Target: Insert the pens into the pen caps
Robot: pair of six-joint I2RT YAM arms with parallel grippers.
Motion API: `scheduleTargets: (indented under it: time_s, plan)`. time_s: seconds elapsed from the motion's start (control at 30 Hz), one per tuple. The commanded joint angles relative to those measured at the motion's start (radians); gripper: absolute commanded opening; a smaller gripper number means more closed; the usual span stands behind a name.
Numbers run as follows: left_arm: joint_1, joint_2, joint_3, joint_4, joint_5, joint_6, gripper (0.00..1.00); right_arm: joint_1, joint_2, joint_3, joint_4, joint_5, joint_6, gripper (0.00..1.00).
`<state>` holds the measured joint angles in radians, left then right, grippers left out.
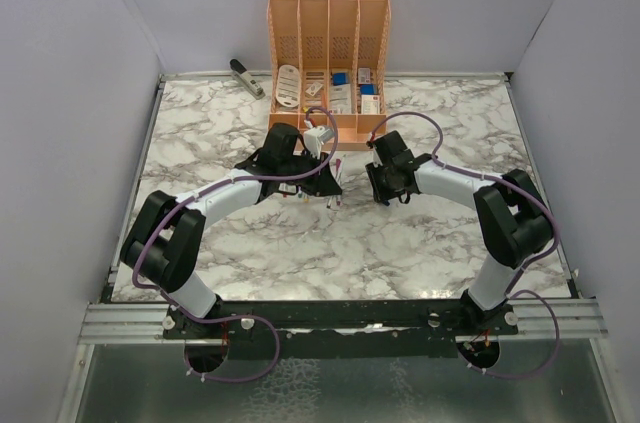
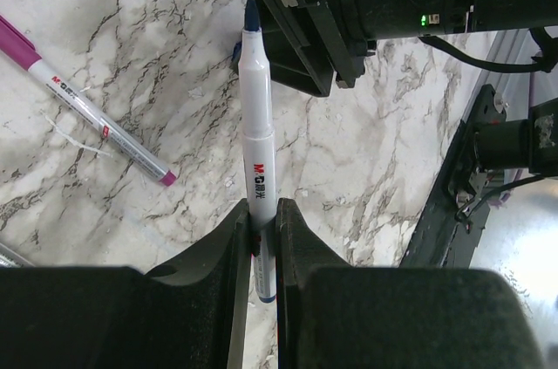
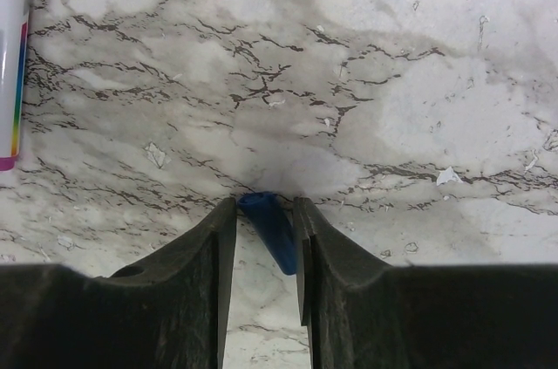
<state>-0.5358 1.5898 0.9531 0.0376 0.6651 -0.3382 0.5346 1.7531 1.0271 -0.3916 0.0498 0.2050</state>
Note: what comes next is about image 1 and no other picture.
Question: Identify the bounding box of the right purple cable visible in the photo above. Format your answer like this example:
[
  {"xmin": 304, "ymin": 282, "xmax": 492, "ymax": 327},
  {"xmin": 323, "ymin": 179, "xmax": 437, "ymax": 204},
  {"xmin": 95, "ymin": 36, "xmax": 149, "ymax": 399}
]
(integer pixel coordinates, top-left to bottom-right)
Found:
[{"xmin": 367, "ymin": 111, "xmax": 561, "ymax": 379}]

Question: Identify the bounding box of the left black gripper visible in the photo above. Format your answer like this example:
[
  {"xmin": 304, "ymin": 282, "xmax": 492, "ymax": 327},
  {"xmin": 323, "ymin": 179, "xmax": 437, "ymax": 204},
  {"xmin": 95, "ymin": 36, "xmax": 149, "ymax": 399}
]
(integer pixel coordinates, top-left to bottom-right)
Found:
[{"xmin": 279, "ymin": 149, "xmax": 342, "ymax": 197}]

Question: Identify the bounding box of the blue eraser box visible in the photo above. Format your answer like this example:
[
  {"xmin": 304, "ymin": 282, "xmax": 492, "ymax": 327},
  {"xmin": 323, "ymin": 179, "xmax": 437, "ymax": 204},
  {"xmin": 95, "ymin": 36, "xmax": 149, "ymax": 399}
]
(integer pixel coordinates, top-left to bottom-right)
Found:
[{"xmin": 331, "ymin": 72, "xmax": 349, "ymax": 86}]

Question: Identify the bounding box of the oval barcode card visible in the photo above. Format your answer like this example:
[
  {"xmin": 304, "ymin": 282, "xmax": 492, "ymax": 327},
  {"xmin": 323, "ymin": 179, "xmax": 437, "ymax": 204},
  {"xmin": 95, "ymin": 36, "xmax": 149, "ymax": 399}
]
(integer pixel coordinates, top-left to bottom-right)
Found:
[{"xmin": 274, "ymin": 64, "xmax": 301, "ymax": 109}]

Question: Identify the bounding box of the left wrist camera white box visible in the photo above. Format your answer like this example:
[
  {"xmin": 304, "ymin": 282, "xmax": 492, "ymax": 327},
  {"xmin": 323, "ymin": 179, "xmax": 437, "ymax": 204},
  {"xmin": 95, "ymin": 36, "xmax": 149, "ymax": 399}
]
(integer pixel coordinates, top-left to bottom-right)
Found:
[{"xmin": 303, "ymin": 125, "xmax": 335, "ymax": 158}]

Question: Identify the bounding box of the black grey stapler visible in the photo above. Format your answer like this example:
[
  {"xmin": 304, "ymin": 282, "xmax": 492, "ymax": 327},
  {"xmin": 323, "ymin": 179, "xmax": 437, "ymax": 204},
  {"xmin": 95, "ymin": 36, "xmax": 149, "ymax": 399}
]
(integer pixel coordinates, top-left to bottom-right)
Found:
[{"xmin": 229, "ymin": 58, "xmax": 265, "ymax": 99}]

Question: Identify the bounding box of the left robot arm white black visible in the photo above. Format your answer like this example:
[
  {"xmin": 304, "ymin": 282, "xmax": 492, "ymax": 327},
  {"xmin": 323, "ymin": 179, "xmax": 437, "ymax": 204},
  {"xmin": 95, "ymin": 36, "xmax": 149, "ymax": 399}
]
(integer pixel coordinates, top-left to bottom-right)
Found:
[{"xmin": 119, "ymin": 123, "xmax": 342, "ymax": 338}]

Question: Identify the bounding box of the white paper packet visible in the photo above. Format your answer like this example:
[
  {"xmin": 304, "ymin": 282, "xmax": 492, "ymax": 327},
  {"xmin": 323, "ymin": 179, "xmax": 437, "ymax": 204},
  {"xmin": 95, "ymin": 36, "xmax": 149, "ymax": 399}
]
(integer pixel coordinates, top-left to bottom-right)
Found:
[{"xmin": 328, "ymin": 84, "xmax": 355, "ymax": 115}]

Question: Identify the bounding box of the purple cable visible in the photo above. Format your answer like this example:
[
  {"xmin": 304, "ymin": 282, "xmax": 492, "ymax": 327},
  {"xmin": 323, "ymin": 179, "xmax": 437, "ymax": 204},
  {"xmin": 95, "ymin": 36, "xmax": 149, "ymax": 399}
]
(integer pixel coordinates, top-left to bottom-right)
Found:
[
  {"xmin": 130, "ymin": 106, "xmax": 340, "ymax": 384},
  {"xmin": 367, "ymin": 111, "xmax": 561, "ymax": 379}
]

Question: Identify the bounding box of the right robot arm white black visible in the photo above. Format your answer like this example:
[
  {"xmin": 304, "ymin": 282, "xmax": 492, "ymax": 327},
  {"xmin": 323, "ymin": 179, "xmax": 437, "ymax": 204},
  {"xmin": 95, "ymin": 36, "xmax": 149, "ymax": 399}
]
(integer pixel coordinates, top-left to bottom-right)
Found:
[{"xmin": 366, "ymin": 131, "xmax": 554, "ymax": 334}]

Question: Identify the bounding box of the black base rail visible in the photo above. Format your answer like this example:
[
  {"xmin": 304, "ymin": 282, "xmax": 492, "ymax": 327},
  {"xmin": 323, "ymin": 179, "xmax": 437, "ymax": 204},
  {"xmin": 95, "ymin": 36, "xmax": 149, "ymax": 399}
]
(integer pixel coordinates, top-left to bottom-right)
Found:
[{"xmin": 163, "ymin": 299, "xmax": 518, "ymax": 360}]

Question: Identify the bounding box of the white label box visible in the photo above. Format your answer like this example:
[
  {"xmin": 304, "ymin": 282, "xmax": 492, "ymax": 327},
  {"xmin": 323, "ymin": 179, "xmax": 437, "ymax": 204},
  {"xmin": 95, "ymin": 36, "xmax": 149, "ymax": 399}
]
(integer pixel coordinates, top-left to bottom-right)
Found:
[{"xmin": 360, "ymin": 94, "xmax": 383, "ymax": 115}]

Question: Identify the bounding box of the orange desk organizer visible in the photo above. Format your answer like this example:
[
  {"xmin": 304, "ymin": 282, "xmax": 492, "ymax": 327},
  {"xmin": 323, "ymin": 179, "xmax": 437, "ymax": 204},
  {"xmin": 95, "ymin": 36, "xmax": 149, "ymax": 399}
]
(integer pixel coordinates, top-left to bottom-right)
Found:
[{"xmin": 267, "ymin": 0, "xmax": 391, "ymax": 151}]

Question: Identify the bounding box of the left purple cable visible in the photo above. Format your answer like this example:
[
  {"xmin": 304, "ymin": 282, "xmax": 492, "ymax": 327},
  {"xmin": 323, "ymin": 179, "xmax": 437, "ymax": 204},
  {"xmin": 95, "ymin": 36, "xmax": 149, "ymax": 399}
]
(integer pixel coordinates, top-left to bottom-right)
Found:
[{"xmin": 130, "ymin": 106, "xmax": 340, "ymax": 384}]

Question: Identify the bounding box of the dark red tip pen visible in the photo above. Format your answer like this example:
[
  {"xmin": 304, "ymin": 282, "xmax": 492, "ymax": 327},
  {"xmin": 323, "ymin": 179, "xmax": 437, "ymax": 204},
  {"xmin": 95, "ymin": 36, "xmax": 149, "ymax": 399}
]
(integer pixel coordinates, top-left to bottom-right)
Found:
[{"xmin": 334, "ymin": 158, "xmax": 343, "ymax": 208}]

